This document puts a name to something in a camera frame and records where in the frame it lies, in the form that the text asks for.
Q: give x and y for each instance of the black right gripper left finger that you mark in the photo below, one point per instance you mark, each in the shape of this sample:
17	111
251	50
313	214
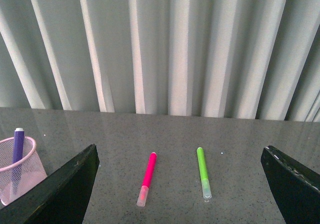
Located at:
62	198

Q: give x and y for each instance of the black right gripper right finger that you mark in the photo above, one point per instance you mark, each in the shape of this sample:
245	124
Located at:
294	186

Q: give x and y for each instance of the pink marker pen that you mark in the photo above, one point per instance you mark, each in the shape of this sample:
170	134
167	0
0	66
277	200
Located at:
144	190

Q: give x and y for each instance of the grey pleated curtain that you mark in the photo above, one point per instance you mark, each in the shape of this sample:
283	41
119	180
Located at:
244	59

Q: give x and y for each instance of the pink mesh pen cup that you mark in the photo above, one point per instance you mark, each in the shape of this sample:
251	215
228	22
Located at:
32	170

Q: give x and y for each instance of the green marker pen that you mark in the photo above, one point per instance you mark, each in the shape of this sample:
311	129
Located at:
205	183

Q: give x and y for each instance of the purple marker pen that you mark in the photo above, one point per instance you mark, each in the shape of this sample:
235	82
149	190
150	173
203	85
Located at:
17	156

